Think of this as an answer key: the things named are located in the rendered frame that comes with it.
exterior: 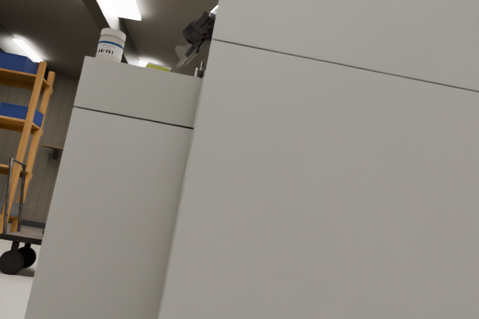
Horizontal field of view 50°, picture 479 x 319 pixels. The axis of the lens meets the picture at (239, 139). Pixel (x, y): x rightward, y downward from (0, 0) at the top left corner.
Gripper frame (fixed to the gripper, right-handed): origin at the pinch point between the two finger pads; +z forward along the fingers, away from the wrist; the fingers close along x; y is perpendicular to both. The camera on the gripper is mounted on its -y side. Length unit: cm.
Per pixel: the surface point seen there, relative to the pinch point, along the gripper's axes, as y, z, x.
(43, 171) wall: 328, 253, -970
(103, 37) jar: 12.4, 13.2, 32.0
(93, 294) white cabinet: -36, 63, 35
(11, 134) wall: 439, 243, -969
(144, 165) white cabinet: -21.7, 30.9, 32.7
